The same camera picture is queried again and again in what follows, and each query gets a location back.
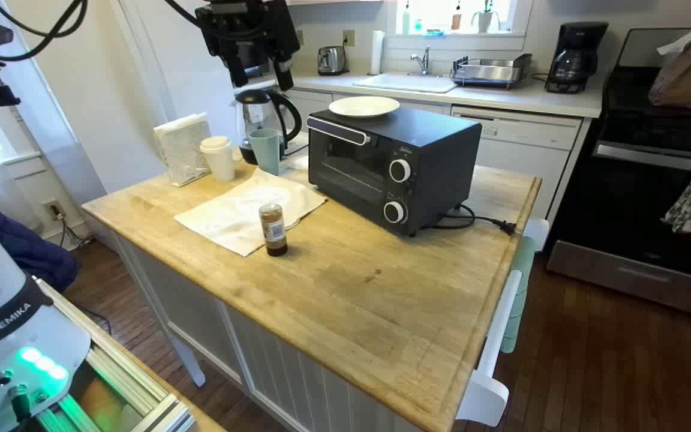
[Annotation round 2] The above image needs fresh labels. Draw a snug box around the black electric kettle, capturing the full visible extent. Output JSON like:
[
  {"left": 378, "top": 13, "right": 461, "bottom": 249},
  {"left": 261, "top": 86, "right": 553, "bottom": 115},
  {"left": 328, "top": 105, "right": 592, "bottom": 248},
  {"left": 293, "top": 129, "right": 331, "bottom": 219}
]
[{"left": 234, "top": 90, "right": 303, "bottom": 164}]

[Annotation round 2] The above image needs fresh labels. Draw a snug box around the brown spice bottle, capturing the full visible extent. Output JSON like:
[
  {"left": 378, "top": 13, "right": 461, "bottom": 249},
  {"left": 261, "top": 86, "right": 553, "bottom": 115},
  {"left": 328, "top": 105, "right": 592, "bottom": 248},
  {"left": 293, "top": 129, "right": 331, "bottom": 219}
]
[{"left": 258, "top": 201, "right": 288, "bottom": 256}]

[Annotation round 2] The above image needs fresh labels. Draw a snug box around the silver toaster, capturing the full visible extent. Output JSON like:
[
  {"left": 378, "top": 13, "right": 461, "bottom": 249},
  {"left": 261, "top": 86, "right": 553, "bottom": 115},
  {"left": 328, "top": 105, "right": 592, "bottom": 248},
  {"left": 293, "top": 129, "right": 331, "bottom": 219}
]
[{"left": 316, "top": 45, "right": 348, "bottom": 76}]

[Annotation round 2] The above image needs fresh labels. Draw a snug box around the white lidded paper cup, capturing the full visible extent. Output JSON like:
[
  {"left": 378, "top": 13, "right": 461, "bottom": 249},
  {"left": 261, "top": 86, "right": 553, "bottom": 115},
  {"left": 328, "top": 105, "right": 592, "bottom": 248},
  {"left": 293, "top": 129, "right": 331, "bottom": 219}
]
[{"left": 198, "top": 136, "right": 234, "bottom": 183}]

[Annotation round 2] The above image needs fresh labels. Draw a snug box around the teal cup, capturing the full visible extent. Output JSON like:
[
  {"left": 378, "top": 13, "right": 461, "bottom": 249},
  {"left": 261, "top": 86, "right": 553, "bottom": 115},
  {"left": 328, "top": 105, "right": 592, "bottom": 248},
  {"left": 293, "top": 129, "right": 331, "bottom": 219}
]
[{"left": 249, "top": 129, "right": 281, "bottom": 174}]

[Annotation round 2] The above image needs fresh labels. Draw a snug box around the dark blue cloth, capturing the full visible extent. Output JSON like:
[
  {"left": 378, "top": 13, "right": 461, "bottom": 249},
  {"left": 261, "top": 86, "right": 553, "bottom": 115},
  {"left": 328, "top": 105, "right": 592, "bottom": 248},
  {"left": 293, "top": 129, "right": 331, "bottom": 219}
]
[{"left": 0, "top": 212, "right": 78, "bottom": 290}]

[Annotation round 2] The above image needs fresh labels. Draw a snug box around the black coffee maker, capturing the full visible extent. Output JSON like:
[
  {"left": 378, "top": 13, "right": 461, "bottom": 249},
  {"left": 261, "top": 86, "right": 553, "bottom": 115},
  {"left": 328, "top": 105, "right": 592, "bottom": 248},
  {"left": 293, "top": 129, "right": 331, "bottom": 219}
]
[{"left": 545, "top": 21, "right": 606, "bottom": 93}]

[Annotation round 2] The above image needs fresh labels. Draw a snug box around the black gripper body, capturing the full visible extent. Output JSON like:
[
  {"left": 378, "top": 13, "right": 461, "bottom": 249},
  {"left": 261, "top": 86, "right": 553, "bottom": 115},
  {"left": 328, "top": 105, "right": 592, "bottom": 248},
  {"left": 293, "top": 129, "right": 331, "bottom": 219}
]
[{"left": 195, "top": 0, "right": 300, "bottom": 86}]

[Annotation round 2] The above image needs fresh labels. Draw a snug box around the black oven power cord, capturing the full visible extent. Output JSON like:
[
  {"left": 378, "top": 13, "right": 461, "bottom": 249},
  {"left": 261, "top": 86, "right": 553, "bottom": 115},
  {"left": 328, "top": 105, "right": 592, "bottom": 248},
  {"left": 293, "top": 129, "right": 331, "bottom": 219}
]
[{"left": 430, "top": 201, "right": 517, "bottom": 237}]

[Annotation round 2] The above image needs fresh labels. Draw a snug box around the chrome sink faucet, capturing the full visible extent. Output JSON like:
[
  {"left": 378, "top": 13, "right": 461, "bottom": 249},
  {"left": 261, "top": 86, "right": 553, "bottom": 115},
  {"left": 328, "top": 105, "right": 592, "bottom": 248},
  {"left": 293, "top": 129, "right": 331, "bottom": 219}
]
[{"left": 411, "top": 48, "right": 432, "bottom": 76}]

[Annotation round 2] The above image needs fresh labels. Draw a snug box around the white kitchen sink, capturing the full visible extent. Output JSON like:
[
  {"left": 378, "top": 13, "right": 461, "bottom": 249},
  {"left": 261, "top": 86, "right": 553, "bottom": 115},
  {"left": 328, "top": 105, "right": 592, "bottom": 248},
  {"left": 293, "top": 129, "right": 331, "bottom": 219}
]
[{"left": 357, "top": 74, "right": 456, "bottom": 93}]

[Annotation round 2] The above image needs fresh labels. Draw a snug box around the paper towel roll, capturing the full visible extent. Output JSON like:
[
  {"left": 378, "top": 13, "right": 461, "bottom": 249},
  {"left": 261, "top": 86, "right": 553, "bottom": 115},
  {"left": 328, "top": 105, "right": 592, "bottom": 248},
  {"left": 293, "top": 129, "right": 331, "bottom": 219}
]
[{"left": 367, "top": 31, "right": 387, "bottom": 76}]

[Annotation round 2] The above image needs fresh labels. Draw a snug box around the black kitchen stove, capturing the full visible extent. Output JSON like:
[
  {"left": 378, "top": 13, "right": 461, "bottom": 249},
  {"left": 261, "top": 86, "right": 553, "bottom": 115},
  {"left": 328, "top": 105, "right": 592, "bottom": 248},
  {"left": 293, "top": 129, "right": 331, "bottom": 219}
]
[{"left": 546, "top": 30, "right": 691, "bottom": 313}]

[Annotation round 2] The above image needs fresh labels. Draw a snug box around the white plate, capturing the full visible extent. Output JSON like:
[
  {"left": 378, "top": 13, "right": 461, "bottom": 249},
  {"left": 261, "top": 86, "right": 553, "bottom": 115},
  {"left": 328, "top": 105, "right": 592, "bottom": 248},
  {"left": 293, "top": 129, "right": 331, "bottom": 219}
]
[{"left": 328, "top": 96, "right": 401, "bottom": 118}]

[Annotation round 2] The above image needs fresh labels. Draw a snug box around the white paper towel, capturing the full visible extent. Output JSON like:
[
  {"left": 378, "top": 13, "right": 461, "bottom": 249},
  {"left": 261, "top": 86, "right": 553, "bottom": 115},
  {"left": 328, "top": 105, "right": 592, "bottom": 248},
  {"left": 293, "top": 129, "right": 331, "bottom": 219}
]
[{"left": 175, "top": 171, "right": 323, "bottom": 256}]

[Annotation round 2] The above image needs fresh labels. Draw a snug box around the brown paper bag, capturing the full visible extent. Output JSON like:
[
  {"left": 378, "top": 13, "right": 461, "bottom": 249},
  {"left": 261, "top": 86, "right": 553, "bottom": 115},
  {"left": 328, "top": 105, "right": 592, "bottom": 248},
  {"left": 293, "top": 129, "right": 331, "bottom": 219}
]
[{"left": 647, "top": 31, "right": 691, "bottom": 109}]

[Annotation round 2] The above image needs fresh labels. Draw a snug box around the metal dish rack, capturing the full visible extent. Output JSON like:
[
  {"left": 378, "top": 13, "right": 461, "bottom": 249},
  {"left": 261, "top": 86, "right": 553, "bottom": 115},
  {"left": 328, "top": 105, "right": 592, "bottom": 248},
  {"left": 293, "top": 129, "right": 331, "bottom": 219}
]
[{"left": 451, "top": 54, "right": 532, "bottom": 90}]

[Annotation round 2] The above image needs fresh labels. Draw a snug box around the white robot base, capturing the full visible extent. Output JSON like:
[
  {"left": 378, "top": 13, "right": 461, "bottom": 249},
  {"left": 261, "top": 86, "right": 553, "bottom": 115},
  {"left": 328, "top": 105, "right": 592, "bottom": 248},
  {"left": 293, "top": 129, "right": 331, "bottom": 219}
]
[{"left": 0, "top": 244, "right": 92, "bottom": 432}]

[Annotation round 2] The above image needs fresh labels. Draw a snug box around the black toaster oven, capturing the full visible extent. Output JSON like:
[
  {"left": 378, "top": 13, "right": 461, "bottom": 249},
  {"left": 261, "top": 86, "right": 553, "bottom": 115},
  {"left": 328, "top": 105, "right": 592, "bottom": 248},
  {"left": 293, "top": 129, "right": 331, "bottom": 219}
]
[{"left": 307, "top": 109, "right": 483, "bottom": 236}]

